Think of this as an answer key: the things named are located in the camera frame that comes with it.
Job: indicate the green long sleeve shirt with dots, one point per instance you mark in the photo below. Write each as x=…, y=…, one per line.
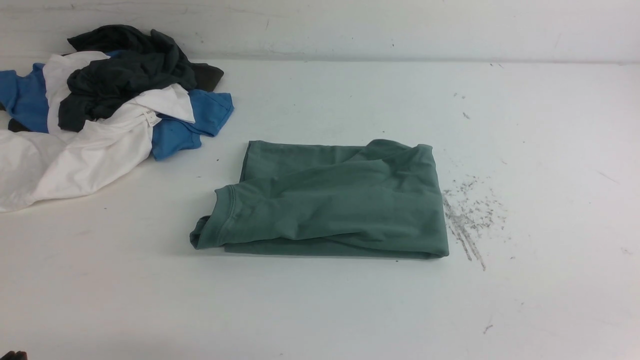
x=378, y=200

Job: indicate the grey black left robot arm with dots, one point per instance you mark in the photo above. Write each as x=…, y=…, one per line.
x=15, y=355

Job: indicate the dark grey shirt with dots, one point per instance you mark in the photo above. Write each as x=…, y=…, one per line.
x=136, y=62

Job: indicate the white shirt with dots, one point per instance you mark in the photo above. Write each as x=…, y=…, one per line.
x=63, y=164

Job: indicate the blue shirt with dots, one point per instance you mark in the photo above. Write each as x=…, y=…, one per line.
x=158, y=124

